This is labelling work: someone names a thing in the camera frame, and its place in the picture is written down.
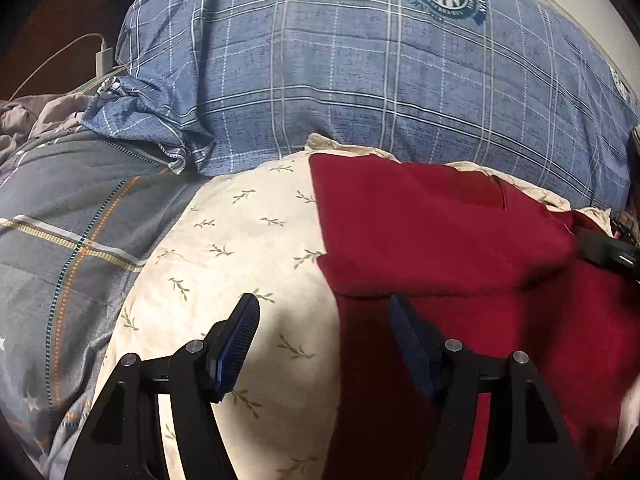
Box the red garment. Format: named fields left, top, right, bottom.
left=309, top=154, right=639, bottom=479

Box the grey striped duvet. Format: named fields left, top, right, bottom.
left=1, top=129, right=204, bottom=479

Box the cream leaf-print pillow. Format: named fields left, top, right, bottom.
left=103, top=134, right=639, bottom=479

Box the blue plaid pillow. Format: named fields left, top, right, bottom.
left=82, top=0, right=639, bottom=210

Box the mauve crumpled cloth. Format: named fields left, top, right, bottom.
left=0, top=92, right=92, bottom=162

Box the white charger plug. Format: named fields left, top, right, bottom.
left=94, top=41, right=114, bottom=77

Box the brown wooden headboard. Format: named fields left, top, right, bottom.
left=1, top=0, right=134, bottom=100

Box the white charger cable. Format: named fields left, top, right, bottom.
left=6, top=31, right=109, bottom=104

